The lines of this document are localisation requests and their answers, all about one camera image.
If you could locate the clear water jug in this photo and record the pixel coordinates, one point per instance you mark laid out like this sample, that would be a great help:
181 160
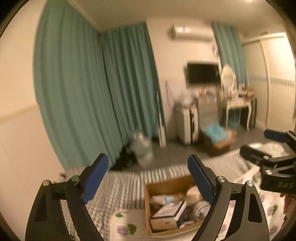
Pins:
143 149

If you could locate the oval vanity mirror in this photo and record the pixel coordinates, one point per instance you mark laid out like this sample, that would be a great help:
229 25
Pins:
227 77

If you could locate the white sock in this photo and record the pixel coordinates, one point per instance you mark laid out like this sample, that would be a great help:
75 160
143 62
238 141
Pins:
187 223

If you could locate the small cardboard box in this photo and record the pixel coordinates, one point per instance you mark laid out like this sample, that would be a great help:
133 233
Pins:
219 147

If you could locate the narrow teal curtain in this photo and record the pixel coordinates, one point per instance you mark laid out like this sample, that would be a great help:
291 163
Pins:
231 53

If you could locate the white louvred wardrobe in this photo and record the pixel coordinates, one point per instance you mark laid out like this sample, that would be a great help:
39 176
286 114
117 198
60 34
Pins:
272 81

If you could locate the brown cardboard box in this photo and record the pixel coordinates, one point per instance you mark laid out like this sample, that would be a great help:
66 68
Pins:
166 188

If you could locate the wide teal curtain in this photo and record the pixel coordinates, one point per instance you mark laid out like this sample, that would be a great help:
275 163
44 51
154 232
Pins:
74 81

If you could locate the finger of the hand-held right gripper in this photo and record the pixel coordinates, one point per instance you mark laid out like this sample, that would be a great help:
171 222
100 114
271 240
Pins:
276 135
252 153

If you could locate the white floral quilt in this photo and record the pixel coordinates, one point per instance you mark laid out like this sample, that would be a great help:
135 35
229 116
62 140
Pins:
122 229

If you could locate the light blue cloth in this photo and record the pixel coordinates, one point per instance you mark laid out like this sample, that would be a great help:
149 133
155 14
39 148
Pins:
161 199

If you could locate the white air conditioner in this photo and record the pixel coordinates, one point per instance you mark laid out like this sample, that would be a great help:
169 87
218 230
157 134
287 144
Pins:
192 33

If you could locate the white pole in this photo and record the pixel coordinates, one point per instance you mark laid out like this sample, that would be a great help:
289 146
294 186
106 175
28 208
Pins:
162 136

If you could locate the grey white checked bed sheet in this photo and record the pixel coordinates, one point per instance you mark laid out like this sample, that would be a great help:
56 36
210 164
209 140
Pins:
124 192

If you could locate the dark bundle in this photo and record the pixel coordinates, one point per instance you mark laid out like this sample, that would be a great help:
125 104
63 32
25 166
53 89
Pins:
126 160

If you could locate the white suitcase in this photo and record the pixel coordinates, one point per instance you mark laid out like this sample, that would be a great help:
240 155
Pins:
187 125

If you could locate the pale blue sock bundle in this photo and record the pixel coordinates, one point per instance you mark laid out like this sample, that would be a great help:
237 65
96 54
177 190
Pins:
200 209

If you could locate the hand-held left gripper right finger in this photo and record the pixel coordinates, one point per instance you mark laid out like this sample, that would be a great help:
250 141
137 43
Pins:
200 179

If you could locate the black wall television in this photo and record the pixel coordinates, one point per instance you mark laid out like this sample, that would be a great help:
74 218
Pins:
202 73

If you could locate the blue plastic bag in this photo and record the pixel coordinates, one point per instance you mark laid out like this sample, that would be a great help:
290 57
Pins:
215 133

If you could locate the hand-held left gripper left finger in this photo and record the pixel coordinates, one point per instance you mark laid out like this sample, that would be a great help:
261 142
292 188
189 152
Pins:
96 179

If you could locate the cream cloth bundle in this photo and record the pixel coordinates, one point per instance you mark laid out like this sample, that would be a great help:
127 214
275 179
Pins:
193 193

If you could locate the white dressing table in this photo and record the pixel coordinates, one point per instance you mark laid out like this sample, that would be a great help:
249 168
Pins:
235 104

